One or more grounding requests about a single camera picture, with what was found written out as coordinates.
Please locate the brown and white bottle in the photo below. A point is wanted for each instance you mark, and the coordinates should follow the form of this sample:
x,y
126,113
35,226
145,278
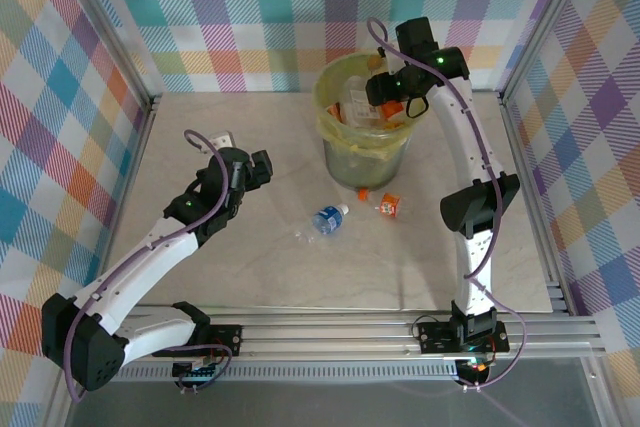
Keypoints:
x,y
336,111

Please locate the small bottle blue label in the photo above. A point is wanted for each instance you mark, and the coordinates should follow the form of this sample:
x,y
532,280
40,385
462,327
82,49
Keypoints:
x,y
325,219

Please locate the orange bottle cap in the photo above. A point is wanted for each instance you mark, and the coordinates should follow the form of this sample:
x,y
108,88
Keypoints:
x,y
363,193

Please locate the small orange packet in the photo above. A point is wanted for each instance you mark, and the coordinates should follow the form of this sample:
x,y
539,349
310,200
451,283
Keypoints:
x,y
387,204

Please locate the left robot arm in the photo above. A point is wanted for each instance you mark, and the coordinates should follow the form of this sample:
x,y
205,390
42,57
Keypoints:
x,y
160,247

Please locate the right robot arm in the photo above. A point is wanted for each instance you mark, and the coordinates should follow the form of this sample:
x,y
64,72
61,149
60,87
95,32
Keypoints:
x,y
462,137

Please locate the yellow bin liner bag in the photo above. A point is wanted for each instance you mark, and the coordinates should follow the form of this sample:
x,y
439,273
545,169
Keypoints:
x,y
340,72

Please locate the translucent waste bin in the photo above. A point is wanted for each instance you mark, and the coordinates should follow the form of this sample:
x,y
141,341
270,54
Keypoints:
x,y
360,172

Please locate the plaid fabric backdrop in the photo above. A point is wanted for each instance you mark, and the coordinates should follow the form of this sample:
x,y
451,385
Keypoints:
x,y
600,147
40,147
250,22

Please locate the green terminal control board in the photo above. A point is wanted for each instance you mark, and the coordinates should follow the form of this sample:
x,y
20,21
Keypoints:
x,y
200,372

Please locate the control board orange light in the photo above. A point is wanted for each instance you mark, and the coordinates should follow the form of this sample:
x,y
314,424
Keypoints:
x,y
475,364

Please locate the aluminium frame side rail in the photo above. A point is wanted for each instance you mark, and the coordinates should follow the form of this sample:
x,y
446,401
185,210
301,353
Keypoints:
x,y
134,162
511,119

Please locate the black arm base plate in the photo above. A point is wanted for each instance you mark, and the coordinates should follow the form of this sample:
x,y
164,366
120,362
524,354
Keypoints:
x,y
227,337
435,337

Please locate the aluminium frame post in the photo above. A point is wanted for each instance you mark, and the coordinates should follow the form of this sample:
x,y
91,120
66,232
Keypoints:
x,y
546,22
112,29

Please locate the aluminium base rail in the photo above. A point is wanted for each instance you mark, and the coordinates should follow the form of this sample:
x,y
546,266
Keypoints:
x,y
325,337

